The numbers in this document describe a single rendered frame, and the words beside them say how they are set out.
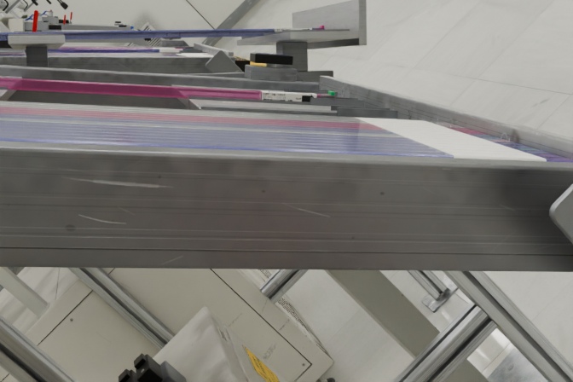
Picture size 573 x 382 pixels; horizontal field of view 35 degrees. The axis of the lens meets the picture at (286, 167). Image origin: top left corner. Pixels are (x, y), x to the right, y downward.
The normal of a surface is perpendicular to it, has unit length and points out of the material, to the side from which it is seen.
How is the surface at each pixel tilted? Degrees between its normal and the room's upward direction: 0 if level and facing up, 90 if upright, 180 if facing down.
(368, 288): 90
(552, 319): 0
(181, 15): 90
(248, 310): 90
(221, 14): 90
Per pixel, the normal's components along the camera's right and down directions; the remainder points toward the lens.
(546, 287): -0.68, -0.69
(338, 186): 0.21, 0.16
